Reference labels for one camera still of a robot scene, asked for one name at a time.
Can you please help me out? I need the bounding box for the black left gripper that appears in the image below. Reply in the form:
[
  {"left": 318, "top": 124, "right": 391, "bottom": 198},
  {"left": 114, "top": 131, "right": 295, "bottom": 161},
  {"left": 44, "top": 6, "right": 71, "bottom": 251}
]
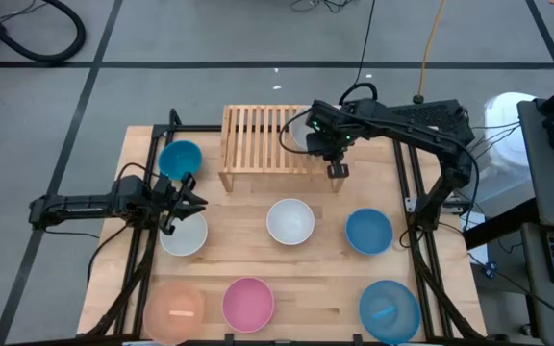
[{"left": 150, "top": 171, "right": 209, "bottom": 221}]

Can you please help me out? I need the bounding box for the off-white bowl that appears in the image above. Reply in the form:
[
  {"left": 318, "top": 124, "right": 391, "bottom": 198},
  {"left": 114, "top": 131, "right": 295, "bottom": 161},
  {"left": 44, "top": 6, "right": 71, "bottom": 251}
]
[{"left": 159, "top": 210, "right": 210, "bottom": 258}]

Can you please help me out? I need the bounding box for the teal bowl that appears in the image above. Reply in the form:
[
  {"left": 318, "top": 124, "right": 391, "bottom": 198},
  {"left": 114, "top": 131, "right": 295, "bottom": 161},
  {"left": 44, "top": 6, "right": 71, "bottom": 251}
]
[{"left": 157, "top": 139, "right": 204, "bottom": 182}]

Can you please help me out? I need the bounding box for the white bowl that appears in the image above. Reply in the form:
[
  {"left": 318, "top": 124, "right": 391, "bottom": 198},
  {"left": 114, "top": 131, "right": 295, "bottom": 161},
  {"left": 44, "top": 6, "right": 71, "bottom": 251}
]
[{"left": 265, "top": 197, "right": 316, "bottom": 247}]

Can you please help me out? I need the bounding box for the translucent orange bowl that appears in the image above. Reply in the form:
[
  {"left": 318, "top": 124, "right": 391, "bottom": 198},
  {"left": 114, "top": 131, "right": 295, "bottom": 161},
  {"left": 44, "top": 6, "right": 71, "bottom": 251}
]
[{"left": 142, "top": 281, "right": 207, "bottom": 346}]

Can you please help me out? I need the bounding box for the pink bowl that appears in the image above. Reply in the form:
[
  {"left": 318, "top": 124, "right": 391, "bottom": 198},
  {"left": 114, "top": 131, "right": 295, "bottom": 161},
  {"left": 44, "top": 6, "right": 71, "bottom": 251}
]
[{"left": 220, "top": 276, "right": 276, "bottom": 334}]

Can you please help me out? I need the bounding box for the translucent light blue bowl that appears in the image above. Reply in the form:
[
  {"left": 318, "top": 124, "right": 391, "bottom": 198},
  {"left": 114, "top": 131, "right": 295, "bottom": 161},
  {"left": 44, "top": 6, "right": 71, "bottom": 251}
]
[{"left": 358, "top": 279, "right": 422, "bottom": 346}]

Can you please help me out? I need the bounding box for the wooden slatted shelf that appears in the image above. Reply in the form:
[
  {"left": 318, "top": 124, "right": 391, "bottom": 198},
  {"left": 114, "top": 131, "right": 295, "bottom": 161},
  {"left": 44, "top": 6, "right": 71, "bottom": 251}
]
[{"left": 217, "top": 104, "right": 348, "bottom": 194}]

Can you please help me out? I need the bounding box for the black perforated computer box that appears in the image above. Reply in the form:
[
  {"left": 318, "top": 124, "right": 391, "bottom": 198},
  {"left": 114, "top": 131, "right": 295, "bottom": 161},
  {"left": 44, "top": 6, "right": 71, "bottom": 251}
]
[{"left": 387, "top": 98, "right": 475, "bottom": 145}]

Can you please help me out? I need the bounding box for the white plastic bin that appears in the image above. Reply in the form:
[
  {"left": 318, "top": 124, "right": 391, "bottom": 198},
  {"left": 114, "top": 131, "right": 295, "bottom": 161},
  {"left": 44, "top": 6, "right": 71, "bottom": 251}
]
[{"left": 468, "top": 91, "right": 539, "bottom": 203}]

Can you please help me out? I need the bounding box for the black desk beam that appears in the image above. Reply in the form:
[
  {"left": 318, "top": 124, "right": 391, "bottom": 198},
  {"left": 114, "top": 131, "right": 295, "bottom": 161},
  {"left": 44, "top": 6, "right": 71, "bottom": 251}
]
[{"left": 463, "top": 197, "right": 541, "bottom": 250}]

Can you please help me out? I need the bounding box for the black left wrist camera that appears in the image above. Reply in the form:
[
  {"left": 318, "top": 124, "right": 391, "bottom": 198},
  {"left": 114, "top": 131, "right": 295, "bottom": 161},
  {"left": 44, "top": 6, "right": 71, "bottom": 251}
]
[{"left": 159, "top": 214, "right": 179, "bottom": 236}]

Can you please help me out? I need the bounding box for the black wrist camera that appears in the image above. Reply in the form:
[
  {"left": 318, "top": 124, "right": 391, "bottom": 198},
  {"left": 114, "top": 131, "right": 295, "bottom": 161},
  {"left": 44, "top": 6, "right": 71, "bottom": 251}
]
[
  {"left": 159, "top": 214, "right": 179, "bottom": 236},
  {"left": 326, "top": 161, "right": 351, "bottom": 180}
]

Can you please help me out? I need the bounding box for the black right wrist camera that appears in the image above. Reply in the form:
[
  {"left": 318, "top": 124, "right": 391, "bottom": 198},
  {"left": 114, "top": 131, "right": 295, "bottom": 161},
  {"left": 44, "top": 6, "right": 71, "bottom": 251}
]
[{"left": 326, "top": 161, "right": 351, "bottom": 180}]

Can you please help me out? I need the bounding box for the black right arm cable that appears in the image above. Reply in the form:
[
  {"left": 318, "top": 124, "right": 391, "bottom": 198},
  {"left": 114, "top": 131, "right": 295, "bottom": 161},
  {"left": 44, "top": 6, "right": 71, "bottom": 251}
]
[{"left": 278, "top": 109, "right": 315, "bottom": 156}]

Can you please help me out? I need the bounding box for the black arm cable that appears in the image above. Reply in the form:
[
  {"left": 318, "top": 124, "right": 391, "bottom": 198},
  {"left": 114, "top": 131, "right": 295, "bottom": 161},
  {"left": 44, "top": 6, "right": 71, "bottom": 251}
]
[
  {"left": 278, "top": 109, "right": 315, "bottom": 156},
  {"left": 113, "top": 161, "right": 165, "bottom": 189}
]

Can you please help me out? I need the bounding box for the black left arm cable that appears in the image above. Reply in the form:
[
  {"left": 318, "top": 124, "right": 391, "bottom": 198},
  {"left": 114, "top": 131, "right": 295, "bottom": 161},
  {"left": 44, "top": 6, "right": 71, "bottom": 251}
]
[{"left": 113, "top": 161, "right": 165, "bottom": 189}]

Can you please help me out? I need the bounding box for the black metal table frame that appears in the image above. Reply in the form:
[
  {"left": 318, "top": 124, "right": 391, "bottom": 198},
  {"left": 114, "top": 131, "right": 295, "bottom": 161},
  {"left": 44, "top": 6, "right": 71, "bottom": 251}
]
[{"left": 84, "top": 108, "right": 488, "bottom": 346}]

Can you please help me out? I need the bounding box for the silver metal bracket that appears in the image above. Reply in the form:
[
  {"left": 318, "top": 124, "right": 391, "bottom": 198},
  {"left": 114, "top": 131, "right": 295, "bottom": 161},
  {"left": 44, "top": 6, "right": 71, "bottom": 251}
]
[{"left": 404, "top": 196, "right": 428, "bottom": 213}]

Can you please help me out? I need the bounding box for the black hanging cable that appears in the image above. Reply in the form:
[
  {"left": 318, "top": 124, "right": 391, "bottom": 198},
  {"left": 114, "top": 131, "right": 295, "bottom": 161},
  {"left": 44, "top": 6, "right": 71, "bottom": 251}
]
[{"left": 339, "top": 0, "right": 379, "bottom": 110}]

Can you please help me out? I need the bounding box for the black floor cable bundle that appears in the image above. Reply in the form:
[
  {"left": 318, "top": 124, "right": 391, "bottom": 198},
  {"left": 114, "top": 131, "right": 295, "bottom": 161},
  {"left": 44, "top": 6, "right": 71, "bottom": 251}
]
[{"left": 290, "top": 0, "right": 356, "bottom": 13}]

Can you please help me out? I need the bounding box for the yellow hanging cable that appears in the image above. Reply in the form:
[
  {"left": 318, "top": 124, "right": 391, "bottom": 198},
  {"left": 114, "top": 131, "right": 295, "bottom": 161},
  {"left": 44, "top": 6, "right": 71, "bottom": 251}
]
[{"left": 414, "top": 0, "right": 447, "bottom": 105}]

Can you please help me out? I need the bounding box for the black vacuum hose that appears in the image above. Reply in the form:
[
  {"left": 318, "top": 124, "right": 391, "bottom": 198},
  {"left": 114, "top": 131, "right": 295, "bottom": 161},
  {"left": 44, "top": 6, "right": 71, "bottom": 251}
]
[{"left": 0, "top": 0, "right": 88, "bottom": 63}]

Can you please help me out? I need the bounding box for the blue cable connector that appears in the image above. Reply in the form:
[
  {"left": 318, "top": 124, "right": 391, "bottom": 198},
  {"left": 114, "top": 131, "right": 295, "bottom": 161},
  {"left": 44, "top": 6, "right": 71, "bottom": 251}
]
[{"left": 480, "top": 260, "right": 500, "bottom": 281}]

